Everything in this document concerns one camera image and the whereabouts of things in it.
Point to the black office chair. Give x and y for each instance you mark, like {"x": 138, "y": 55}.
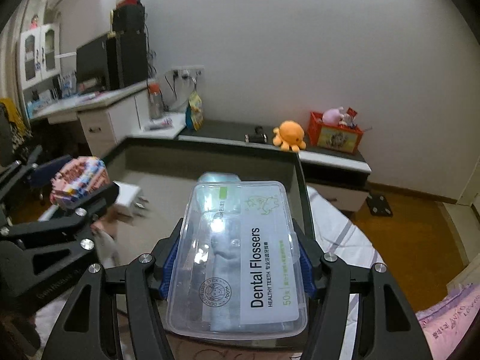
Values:
{"x": 16, "y": 138}

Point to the black computer tower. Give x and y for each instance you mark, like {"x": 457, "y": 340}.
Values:
{"x": 126, "y": 60}

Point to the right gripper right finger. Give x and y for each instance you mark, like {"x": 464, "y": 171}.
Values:
{"x": 386, "y": 328}

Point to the yellow snack bag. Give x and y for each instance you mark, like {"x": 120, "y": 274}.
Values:
{"x": 194, "y": 112}

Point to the white glass door cabinet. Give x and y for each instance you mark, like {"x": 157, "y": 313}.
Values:
{"x": 38, "y": 55}

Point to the white wall power strip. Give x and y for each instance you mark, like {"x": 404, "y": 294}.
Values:
{"x": 188, "y": 71}

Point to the small doll figurine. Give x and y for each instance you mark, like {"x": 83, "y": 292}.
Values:
{"x": 34, "y": 23}

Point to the orange cap water bottle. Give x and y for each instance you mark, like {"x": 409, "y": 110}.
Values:
{"x": 156, "y": 103}

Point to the orange octopus plush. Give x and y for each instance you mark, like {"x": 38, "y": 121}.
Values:
{"x": 289, "y": 136}

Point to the black floor scale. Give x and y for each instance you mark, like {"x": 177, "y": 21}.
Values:
{"x": 378, "y": 205}

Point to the pink pig doll figure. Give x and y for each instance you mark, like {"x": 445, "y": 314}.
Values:
{"x": 105, "y": 232}

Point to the white desk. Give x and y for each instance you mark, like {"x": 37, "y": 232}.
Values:
{"x": 106, "y": 118}

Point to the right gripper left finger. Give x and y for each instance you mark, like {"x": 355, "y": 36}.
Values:
{"x": 114, "y": 310}

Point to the pink bed quilt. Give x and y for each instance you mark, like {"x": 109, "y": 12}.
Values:
{"x": 446, "y": 323}

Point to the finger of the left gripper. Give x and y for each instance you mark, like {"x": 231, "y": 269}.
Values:
{"x": 70, "y": 233}
{"x": 30, "y": 174}

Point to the white nightstand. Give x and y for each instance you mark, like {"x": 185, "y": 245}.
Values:
{"x": 168, "y": 127}

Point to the pink plush toy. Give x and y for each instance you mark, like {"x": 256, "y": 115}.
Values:
{"x": 333, "y": 116}

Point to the black computer monitor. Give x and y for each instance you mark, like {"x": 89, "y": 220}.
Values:
{"x": 91, "y": 66}

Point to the red toy box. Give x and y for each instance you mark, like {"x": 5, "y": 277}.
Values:
{"x": 339, "y": 138}

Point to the pink black storage box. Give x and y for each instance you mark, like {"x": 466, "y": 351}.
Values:
{"x": 171, "y": 169}

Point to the clear dental flossers box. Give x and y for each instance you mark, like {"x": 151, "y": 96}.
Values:
{"x": 238, "y": 277}

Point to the black speaker box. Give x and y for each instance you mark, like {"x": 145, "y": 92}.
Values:
{"x": 128, "y": 18}

